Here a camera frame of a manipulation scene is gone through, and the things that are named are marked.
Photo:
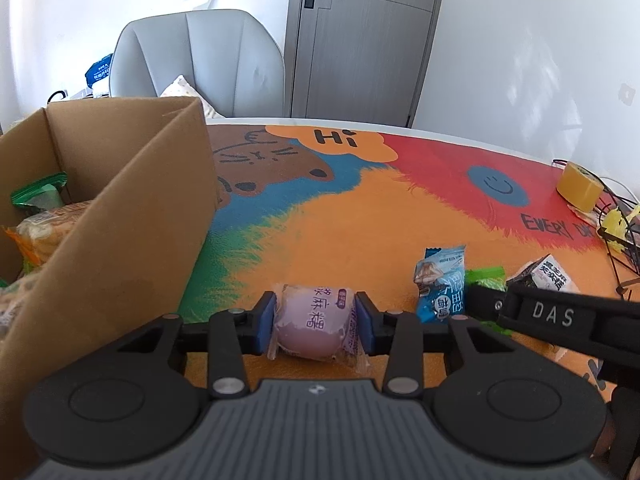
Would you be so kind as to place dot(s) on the pink mochi snack packet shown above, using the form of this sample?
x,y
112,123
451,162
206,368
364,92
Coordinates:
x,y
312,322

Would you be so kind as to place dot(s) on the grey door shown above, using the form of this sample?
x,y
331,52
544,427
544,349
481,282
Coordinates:
x,y
365,45

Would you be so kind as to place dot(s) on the grey armchair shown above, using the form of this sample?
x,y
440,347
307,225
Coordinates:
x,y
200,55

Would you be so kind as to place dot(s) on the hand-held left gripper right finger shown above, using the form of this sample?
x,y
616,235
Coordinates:
x,y
364,324

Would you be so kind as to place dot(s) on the green snack packet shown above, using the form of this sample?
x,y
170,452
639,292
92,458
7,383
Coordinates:
x,y
37,192
482,276

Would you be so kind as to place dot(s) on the colourful cartoon table mat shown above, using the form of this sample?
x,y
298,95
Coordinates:
x,y
350,210

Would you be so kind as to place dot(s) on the white dotted cushion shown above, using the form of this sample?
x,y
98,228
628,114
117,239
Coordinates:
x,y
185,92

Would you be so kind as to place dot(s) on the blue plastic bag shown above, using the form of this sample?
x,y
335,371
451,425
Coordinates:
x,y
97,72

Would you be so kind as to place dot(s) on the black and white snack packet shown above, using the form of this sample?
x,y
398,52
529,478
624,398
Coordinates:
x,y
542,275

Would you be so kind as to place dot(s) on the yellow tape roll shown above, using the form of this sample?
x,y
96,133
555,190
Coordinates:
x,y
580,187

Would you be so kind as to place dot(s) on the orange cracker snack packet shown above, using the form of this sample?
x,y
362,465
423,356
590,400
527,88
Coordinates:
x,y
45,235

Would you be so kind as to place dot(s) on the yellow toy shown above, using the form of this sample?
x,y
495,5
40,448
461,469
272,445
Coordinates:
x,y
620,223

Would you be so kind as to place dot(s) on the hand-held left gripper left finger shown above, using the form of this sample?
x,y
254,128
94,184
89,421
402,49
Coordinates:
x,y
265,324

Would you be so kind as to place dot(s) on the white wall socket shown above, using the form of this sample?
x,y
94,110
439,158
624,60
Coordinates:
x,y
625,92

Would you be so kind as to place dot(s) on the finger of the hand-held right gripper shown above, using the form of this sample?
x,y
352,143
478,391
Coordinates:
x,y
487,306

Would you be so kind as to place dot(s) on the brown cardboard box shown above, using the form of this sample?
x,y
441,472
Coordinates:
x,y
140,220

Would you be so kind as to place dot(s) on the blue snack packet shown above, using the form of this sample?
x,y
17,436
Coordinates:
x,y
442,285

